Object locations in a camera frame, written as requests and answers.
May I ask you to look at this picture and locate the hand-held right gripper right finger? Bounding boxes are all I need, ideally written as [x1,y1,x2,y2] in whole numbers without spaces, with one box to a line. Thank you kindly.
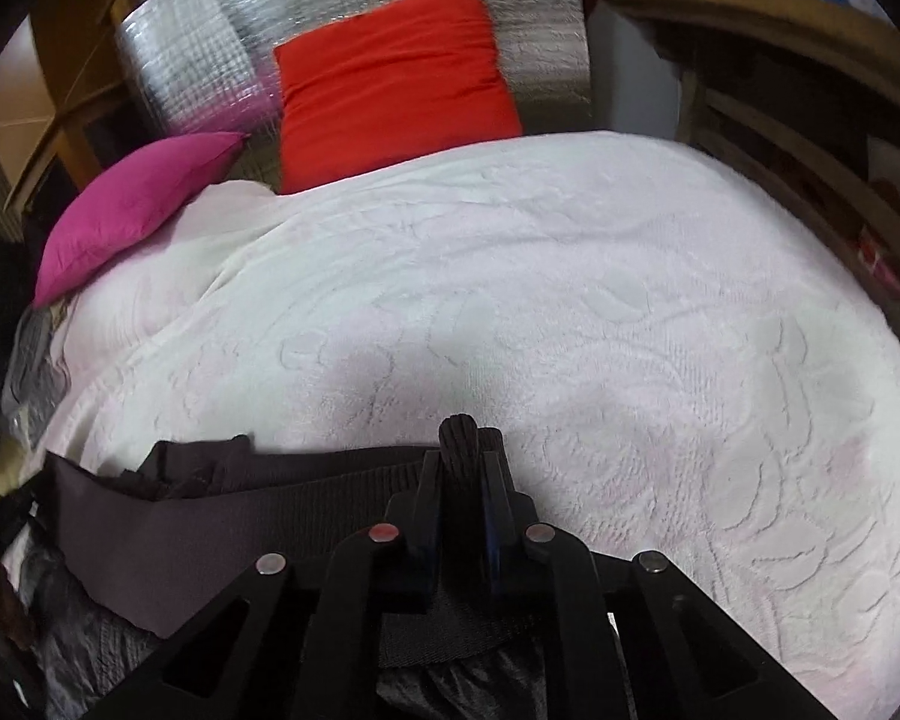
[480,427,815,720]

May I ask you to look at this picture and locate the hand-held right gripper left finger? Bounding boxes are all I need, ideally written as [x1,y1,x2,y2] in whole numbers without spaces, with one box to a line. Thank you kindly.
[116,457,452,720]

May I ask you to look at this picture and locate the dark grey jacket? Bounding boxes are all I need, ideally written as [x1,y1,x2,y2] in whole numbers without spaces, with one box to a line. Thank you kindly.
[0,415,616,720]

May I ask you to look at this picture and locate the white textured bedspread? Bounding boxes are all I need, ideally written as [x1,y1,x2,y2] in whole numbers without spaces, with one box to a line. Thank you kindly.
[19,131,900,720]

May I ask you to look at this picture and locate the pink pillow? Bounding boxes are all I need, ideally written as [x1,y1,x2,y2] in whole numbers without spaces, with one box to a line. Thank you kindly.
[34,131,252,308]

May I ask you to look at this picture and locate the red pillow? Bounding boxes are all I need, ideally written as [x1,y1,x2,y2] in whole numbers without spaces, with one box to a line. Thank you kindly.
[274,0,524,196]

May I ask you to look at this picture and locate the wooden shelf unit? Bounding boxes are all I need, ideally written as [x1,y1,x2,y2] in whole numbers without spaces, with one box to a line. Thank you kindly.
[607,0,900,398]

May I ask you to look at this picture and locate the wooden cabinet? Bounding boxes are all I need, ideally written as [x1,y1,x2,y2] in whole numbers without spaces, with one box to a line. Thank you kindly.
[0,0,166,222]

